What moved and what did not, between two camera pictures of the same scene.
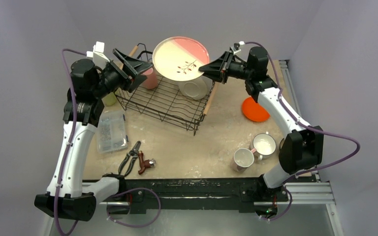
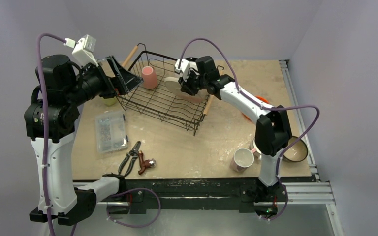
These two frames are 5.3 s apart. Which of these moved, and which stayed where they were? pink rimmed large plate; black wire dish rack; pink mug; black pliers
Moved: pink rimmed large plate
Stayed: black wire dish rack; pink mug; black pliers
